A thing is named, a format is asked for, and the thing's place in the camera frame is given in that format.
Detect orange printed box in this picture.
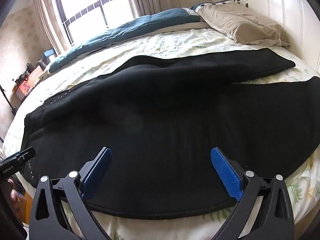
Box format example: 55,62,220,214
18,66,46,97

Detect white pillow with black dots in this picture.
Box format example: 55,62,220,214
191,1,234,14

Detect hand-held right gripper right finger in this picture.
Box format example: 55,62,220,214
211,147,302,240

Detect floral bed sheet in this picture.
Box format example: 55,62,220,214
0,27,320,240

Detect white headboard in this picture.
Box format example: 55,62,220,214
211,0,320,70

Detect dark bag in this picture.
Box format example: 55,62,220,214
15,63,34,83

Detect beige pillow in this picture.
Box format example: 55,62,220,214
200,1,290,47

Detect blue quilt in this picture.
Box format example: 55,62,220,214
47,8,202,73

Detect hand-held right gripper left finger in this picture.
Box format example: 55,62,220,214
30,147,112,240

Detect black stand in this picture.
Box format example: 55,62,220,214
0,84,18,112

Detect person's left hand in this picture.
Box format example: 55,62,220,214
9,180,22,206

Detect black pants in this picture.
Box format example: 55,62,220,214
19,47,320,214

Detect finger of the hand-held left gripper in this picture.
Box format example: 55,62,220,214
0,147,36,167

